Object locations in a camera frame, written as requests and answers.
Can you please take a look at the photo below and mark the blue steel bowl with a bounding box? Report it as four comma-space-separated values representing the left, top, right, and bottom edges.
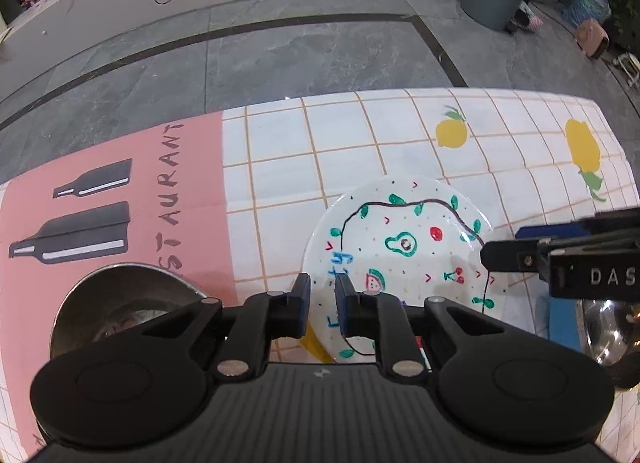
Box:
549, 297, 639, 389

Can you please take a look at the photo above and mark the orange steel bowl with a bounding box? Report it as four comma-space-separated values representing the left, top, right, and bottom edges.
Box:
50, 263, 205, 358

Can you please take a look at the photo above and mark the white fruit pattern plate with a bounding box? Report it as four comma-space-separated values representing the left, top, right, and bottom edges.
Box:
303, 176, 508, 363

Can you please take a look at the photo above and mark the white small stool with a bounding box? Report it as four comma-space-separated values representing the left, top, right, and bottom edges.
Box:
613, 53, 640, 88

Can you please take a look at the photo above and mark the pink small heater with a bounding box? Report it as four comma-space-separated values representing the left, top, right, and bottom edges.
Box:
575, 19, 610, 60

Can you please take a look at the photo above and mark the blue water jug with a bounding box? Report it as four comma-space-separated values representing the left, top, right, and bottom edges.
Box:
562, 0, 612, 29

